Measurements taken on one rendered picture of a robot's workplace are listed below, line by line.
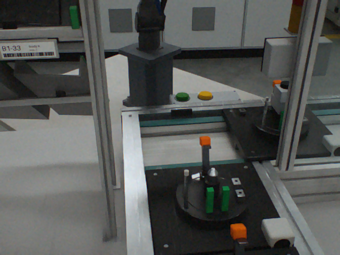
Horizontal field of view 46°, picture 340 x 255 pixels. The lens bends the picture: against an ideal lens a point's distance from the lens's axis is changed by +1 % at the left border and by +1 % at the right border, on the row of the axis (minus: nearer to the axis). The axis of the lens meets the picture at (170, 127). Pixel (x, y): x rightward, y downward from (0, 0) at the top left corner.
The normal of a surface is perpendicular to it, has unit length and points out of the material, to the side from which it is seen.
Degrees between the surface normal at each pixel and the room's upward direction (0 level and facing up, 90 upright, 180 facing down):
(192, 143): 0
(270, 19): 90
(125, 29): 90
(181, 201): 0
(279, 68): 90
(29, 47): 90
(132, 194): 0
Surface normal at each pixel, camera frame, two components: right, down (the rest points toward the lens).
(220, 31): 0.05, 0.51
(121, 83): 0.00, -0.86
